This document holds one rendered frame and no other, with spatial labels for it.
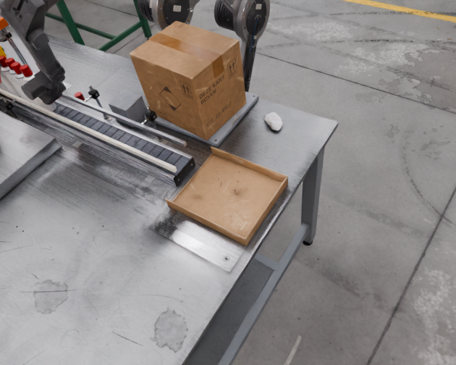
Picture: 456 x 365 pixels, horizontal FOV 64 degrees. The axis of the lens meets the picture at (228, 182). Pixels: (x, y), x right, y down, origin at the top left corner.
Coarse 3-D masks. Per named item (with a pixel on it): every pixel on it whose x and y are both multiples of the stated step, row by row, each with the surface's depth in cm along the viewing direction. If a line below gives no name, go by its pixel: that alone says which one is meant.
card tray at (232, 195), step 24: (216, 168) 126; (240, 168) 125; (264, 168) 119; (192, 192) 121; (216, 192) 120; (240, 192) 119; (264, 192) 117; (192, 216) 114; (216, 216) 114; (240, 216) 113; (264, 216) 111; (240, 240) 106
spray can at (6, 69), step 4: (0, 56) 144; (4, 56) 144; (0, 60) 143; (4, 60) 144; (4, 64) 144; (4, 68) 145; (8, 68) 145; (4, 72) 146; (8, 72) 146; (8, 76) 147; (12, 80) 149; (12, 84) 150; (16, 84) 150; (16, 88) 152; (20, 88) 152; (20, 92) 153; (20, 96) 156; (24, 96) 155; (28, 100) 157
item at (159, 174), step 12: (0, 96) 164; (12, 108) 164; (24, 108) 156; (72, 108) 151; (36, 120) 157; (48, 120) 148; (72, 132) 142; (132, 132) 137; (96, 144) 137; (120, 156) 133; (132, 156) 129; (192, 156) 126; (144, 168) 128; (156, 168) 124; (192, 168) 127; (168, 180) 125; (180, 180) 124
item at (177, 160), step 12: (60, 108) 152; (72, 120) 146; (84, 120) 145; (96, 120) 144; (84, 132) 141; (108, 132) 139; (120, 132) 138; (108, 144) 134; (132, 144) 133; (144, 144) 132; (156, 144) 131; (156, 156) 127; (168, 156) 127; (180, 156) 126; (180, 168) 122
